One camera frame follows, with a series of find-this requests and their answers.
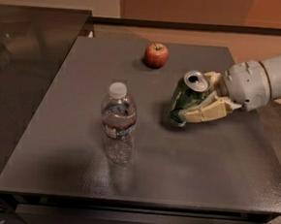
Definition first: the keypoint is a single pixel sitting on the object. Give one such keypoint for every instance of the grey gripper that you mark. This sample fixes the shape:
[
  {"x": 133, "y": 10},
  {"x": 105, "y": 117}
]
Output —
[{"x": 247, "y": 83}]

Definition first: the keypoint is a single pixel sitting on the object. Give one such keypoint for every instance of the green soda can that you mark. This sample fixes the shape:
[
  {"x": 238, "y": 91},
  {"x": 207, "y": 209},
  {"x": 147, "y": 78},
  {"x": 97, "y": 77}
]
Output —
[{"x": 186, "y": 99}]

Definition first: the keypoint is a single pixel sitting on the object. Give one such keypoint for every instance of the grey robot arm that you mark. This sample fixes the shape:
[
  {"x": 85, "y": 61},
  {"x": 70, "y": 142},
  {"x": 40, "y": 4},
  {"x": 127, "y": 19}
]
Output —
[{"x": 273, "y": 71}]

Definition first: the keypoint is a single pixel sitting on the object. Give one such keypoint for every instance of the clear plastic water bottle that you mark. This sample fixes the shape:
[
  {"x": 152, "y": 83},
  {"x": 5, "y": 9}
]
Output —
[{"x": 119, "y": 118}]

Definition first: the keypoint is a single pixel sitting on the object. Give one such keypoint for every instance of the red apple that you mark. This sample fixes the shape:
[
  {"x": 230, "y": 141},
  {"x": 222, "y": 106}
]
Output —
[{"x": 156, "y": 55}]

